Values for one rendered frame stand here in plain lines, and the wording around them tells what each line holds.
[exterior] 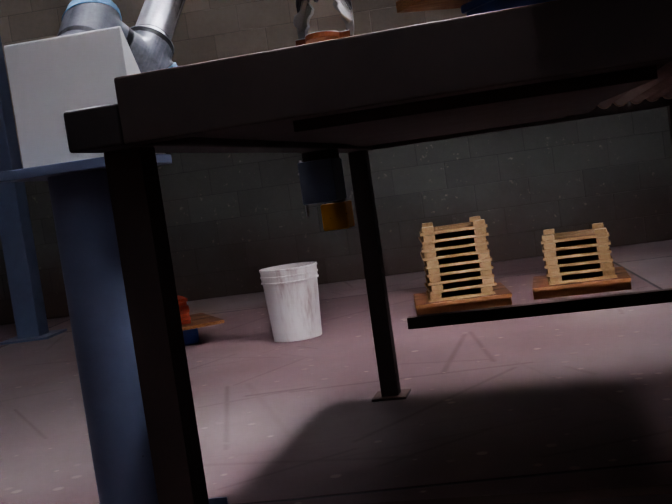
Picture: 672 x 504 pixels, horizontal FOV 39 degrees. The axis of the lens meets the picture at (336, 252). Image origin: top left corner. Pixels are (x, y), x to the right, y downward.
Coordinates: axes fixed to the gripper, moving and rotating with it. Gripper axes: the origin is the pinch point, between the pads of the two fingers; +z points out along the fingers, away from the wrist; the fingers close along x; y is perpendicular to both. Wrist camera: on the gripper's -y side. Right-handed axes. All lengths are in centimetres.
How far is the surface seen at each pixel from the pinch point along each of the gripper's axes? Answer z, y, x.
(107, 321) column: 51, 32, -43
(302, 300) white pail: 87, -251, -117
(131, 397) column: 66, 30, -41
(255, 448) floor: 106, -65, -62
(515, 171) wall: 42, -530, -47
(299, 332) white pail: 103, -249, -120
